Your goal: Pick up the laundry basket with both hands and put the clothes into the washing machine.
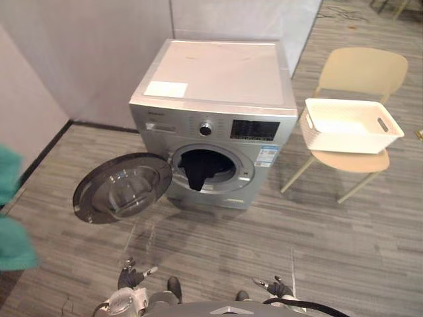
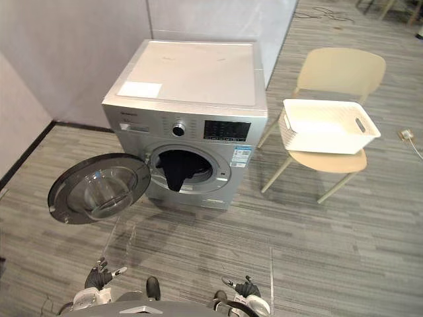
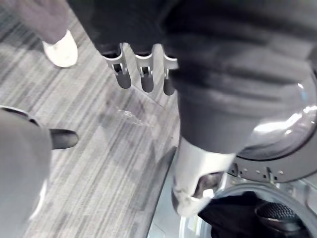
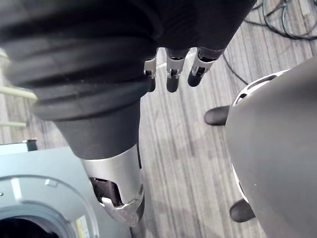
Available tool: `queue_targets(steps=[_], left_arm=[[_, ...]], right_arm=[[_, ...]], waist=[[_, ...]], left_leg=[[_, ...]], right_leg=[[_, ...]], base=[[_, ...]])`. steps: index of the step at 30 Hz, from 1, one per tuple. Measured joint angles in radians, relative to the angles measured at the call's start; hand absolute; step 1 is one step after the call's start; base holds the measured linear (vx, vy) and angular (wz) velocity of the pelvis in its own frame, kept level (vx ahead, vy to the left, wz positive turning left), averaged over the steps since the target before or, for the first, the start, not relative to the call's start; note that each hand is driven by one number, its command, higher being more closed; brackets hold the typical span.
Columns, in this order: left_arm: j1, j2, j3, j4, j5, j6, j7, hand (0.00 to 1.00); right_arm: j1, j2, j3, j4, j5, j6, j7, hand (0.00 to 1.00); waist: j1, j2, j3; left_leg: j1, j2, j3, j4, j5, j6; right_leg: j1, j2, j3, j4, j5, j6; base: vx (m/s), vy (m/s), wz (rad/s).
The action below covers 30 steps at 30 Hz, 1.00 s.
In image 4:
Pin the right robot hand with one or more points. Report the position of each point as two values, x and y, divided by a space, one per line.
99 62

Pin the grey washing machine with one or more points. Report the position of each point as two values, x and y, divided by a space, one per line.
49 171

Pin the dark robot foot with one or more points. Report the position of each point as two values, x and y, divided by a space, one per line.
215 115
241 210

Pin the yellow label sticker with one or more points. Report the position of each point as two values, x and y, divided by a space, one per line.
82 226

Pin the silver robot leg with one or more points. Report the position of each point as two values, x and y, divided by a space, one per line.
275 148

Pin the small black bracket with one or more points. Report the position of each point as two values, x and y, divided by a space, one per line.
32 145

